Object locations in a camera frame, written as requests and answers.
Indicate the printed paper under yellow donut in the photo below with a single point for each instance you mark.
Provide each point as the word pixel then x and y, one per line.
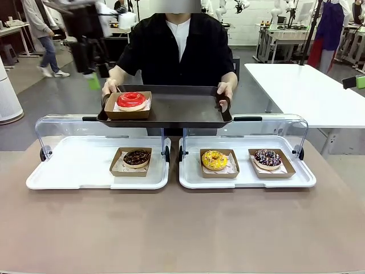
pixel 232 167

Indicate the purple sprinkled donut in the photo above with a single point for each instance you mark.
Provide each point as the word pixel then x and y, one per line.
pixel 268 160

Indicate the black lid hinge knob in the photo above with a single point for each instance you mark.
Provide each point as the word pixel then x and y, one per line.
pixel 44 154
pixel 299 152
pixel 166 154
pixel 182 154

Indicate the walking person in jeans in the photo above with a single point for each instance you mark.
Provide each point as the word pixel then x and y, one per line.
pixel 42 25

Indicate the white cylindrical air purifier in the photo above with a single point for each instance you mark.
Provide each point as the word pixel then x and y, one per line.
pixel 8 97

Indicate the standing person in blue apron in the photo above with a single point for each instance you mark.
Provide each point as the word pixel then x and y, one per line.
pixel 330 28

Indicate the white display tray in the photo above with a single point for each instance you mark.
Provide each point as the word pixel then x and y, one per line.
pixel 245 182
pixel 71 171

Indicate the red glazed donut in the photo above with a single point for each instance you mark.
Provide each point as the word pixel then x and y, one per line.
pixel 131 102

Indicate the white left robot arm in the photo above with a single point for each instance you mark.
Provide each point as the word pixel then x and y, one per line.
pixel 106 9

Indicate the cardboard box of chocolate donut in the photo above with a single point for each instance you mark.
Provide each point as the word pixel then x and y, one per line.
pixel 128 172

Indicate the person's right hand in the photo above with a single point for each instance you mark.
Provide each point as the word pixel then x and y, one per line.
pixel 109 87

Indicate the black tripod pole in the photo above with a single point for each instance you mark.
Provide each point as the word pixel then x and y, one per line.
pixel 309 31

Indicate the person's left hand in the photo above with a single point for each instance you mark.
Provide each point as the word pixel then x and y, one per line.
pixel 226 90

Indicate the person's left forearm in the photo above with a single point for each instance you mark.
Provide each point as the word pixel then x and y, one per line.
pixel 229 78

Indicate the yellow sprinkled donut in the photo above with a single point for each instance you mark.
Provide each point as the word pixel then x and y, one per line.
pixel 214 161

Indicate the cardboard box of red donut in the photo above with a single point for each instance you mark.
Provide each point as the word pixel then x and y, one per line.
pixel 128 114

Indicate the dark brown serving tray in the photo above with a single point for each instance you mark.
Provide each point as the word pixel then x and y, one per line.
pixel 182 108

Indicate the cardboard box of purple donut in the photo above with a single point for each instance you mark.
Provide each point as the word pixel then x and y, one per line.
pixel 275 174

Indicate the cardboard box of yellow donut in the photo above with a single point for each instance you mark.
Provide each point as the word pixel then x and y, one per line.
pixel 219 174

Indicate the printed paper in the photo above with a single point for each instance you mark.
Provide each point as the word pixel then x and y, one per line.
pixel 125 168
pixel 116 106
pixel 282 169
pixel 232 167

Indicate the clear plastic tray lid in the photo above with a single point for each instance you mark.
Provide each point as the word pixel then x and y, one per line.
pixel 71 125
pixel 271 127

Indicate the printed paper under chocolate donut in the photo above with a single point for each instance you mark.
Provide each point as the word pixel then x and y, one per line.
pixel 125 168

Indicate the grey plastic stool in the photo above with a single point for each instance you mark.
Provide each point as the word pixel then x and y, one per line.
pixel 10 55

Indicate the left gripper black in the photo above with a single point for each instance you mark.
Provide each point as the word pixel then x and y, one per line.
pixel 85 34

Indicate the white side table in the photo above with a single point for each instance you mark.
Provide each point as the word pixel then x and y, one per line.
pixel 299 94

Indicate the person's torso in black shirt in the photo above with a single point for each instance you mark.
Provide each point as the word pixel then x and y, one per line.
pixel 159 51

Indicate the background workbench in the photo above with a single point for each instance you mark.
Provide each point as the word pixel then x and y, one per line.
pixel 282 37

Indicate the chocolate nut donut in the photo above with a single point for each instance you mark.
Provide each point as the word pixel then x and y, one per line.
pixel 137 158

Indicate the person's right forearm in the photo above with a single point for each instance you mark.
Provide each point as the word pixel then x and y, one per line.
pixel 118 72

